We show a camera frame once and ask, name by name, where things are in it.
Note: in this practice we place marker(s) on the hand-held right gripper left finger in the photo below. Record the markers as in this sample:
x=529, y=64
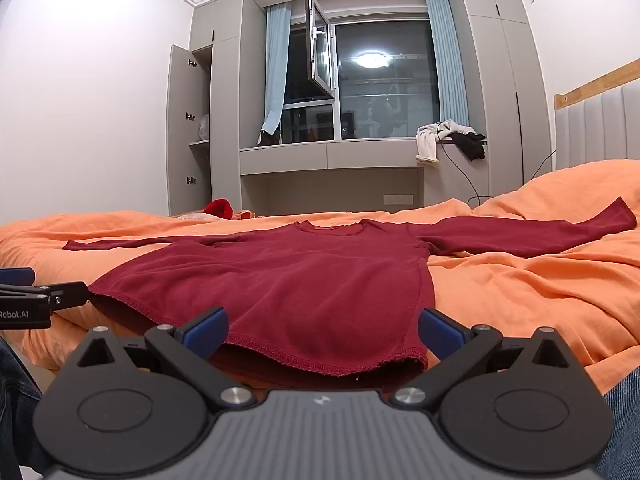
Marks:
x=206, y=332

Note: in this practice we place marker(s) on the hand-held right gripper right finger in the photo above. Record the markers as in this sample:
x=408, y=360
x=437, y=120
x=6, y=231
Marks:
x=441, y=332

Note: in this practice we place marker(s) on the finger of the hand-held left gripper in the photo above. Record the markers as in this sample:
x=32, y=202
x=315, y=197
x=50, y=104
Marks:
x=15, y=276
x=70, y=294

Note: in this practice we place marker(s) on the dark red long-sleeved sweater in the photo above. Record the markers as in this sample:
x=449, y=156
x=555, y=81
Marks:
x=300, y=285

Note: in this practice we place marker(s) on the person's left leg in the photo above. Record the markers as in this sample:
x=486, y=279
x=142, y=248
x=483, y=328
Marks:
x=12, y=400

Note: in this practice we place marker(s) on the person's leg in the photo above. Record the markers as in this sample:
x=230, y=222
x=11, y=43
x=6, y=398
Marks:
x=622, y=430
x=12, y=400

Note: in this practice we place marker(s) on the orange bed blanket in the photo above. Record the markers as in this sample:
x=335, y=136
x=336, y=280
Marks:
x=525, y=290

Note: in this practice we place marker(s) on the bright red hat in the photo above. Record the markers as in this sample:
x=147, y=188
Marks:
x=220, y=207

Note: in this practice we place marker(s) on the white crumpled garment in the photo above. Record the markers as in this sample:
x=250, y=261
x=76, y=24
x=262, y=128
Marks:
x=429, y=145

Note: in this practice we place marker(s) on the black crumpled garment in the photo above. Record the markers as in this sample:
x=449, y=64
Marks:
x=470, y=146

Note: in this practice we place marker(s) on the open grey wardrobe door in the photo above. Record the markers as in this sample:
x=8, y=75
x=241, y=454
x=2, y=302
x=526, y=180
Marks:
x=180, y=130

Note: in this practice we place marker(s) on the dark item under curtain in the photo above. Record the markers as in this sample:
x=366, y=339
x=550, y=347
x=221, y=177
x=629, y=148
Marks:
x=267, y=137

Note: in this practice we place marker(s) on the white bag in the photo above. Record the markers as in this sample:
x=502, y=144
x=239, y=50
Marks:
x=204, y=127

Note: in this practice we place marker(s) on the person's right leg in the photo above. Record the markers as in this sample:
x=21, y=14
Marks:
x=622, y=430

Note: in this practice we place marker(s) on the grey window bench cabinet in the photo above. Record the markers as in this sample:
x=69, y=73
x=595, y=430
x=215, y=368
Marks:
x=325, y=155

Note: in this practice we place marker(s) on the grey wardrobe with open shelves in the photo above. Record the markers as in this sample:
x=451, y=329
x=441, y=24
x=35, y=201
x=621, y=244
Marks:
x=225, y=110

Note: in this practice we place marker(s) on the tall closed grey wardrobe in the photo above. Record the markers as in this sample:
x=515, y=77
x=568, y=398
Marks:
x=505, y=85

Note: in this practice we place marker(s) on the large window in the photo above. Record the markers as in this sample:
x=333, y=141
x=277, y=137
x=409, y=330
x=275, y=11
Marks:
x=385, y=80

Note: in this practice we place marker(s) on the grey padded headboard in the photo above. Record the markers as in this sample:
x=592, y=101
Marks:
x=600, y=125

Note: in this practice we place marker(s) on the long light blue curtain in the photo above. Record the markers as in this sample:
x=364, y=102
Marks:
x=447, y=60

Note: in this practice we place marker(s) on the short light blue curtain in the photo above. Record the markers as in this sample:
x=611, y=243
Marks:
x=276, y=65

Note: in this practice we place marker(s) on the open window sash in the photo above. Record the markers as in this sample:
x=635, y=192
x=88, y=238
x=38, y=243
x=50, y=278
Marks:
x=319, y=45

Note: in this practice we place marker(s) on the wooden headboard frame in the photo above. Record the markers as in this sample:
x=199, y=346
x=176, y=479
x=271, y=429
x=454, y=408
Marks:
x=600, y=80

